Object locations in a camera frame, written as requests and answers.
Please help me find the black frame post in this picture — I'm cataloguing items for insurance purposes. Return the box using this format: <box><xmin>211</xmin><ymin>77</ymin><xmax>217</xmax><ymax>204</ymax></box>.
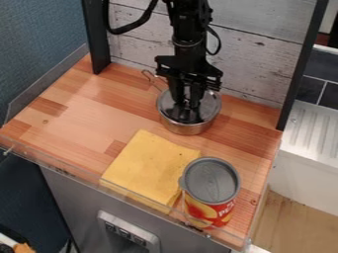
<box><xmin>274</xmin><ymin>0</ymin><xmax>330</xmax><ymax>132</ymax></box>
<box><xmin>80</xmin><ymin>0</ymin><xmax>113</xmax><ymax>75</ymax></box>

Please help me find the silver pot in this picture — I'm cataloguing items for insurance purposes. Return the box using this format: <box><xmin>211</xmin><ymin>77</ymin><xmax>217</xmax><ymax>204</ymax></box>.
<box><xmin>139</xmin><ymin>68</ymin><xmax>223</xmax><ymax>136</ymax></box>

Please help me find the red and yellow can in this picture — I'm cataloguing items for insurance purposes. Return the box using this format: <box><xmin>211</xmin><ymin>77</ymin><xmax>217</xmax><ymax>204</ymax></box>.
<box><xmin>177</xmin><ymin>156</ymin><xmax>243</xmax><ymax>229</ymax></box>

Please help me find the yellow cloth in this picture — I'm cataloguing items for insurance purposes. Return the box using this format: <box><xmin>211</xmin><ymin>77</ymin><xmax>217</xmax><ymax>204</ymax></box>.
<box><xmin>99</xmin><ymin>128</ymin><xmax>203</xmax><ymax>212</ymax></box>

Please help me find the white cabinet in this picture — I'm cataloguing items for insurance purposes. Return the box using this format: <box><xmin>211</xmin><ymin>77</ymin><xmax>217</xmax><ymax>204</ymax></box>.
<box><xmin>266</xmin><ymin>98</ymin><xmax>338</xmax><ymax>217</ymax></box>

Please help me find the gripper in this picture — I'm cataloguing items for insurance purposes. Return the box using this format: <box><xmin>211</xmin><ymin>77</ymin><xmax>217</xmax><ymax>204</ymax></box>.
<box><xmin>152</xmin><ymin>48</ymin><xmax>225</xmax><ymax>121</ymax></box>

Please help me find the clear pot lid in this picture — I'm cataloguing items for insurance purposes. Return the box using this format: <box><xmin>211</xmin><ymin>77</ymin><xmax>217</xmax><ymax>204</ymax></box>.
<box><xmin>155</xmin><ymin>86</ymin><xmax>223</xmax><ymax>126</ymax></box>

